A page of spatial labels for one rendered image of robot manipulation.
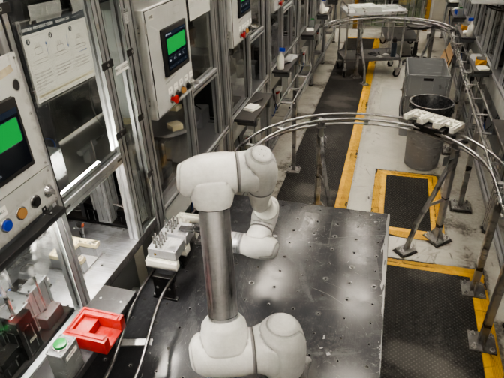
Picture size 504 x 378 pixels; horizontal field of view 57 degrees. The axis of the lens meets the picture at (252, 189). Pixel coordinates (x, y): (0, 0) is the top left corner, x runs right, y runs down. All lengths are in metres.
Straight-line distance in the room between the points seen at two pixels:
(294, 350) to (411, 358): 1.30
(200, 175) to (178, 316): 0.79
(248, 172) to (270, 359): 0.62
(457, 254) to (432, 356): 0.97
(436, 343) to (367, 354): 1.06
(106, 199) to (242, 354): 0.94
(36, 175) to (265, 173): 0.67
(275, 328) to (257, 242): 0.46
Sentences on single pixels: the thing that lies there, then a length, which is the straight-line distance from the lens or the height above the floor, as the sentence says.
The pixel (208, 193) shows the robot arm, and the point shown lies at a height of 1.39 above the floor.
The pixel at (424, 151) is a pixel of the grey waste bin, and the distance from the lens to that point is 4.42.
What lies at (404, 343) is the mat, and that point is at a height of 0.01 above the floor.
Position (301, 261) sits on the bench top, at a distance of 2.25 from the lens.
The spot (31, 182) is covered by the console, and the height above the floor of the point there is 1.48.
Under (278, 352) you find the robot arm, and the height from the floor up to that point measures 0.89.
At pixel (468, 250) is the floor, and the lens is 3.65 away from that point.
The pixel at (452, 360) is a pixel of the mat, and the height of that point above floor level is 0.01.
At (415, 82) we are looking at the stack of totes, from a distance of 4.97.
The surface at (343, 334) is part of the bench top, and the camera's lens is 1.95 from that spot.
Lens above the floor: 2.14
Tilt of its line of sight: 32 degrees down
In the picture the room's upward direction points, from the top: 2 degrees counter-clockwise
